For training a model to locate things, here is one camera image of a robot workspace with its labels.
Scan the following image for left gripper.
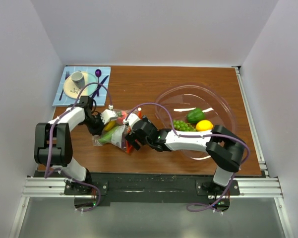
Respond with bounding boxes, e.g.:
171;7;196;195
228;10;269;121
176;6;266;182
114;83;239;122
81;113;108;136

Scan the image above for clear zip top bag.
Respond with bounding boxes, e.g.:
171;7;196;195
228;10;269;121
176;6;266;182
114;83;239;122
92;109;133;154

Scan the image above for green fake grapes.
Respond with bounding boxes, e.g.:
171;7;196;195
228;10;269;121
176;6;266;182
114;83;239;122
173;120;196;131

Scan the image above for large clear plastic bowl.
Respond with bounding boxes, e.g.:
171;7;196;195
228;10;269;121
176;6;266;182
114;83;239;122
154;84;238;161

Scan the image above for green fake bell pepper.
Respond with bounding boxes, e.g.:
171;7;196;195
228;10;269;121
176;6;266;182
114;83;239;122
186;108;206;124

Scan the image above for yellow fake lemon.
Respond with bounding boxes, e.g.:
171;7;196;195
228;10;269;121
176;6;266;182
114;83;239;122
195;119;214;131

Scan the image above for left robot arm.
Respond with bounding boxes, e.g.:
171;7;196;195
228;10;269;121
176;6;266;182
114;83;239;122
34;96;105;194

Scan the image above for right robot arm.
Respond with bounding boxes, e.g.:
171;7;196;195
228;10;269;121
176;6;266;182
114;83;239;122
123;114;246;195

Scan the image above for green fake cucumber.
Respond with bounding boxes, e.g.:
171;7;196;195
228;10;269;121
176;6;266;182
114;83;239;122
98;127;118;144

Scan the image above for fake peach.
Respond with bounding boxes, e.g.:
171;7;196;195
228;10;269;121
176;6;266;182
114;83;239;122
116;111;127;125

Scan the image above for blue checked placemat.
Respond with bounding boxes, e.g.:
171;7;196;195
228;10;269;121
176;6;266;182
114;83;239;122
53;66;111;107

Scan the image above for dark blue plastic knife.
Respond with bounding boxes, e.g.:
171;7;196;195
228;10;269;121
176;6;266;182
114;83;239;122
91;75;109;99

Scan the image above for beige and green plate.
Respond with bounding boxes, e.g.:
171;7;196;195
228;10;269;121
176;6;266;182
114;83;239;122
63;71;97;99

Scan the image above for grey cup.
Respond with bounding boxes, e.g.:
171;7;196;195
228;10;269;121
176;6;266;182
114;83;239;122
71;71;85;88

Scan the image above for purple plastic spoon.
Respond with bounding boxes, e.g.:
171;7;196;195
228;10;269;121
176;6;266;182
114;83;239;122
95;69;102;83

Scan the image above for dark blue plastic fork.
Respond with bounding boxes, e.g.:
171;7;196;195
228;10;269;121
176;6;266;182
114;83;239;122
58;71;70;101

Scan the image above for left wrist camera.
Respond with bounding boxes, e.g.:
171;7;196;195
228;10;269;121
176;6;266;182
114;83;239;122
101;105;118;124

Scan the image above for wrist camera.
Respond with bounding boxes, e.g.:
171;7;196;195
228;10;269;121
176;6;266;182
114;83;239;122
101;105;118;124
123;113;140;129

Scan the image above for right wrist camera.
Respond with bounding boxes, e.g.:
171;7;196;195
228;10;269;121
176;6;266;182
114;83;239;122
123;113;140;129

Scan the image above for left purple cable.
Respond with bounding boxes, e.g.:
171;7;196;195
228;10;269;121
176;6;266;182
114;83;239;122
44;82;115;213

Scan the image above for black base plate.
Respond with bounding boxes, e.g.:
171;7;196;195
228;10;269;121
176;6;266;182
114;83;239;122
64;172;240;208

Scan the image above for aluminium rail frame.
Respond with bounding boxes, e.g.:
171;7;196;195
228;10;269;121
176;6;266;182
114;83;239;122
10;66;292;238

